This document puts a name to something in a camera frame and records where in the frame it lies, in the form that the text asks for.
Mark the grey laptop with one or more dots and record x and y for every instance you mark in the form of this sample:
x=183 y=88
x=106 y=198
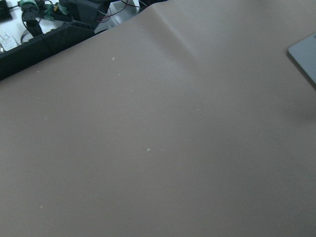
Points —
x=303 y=56

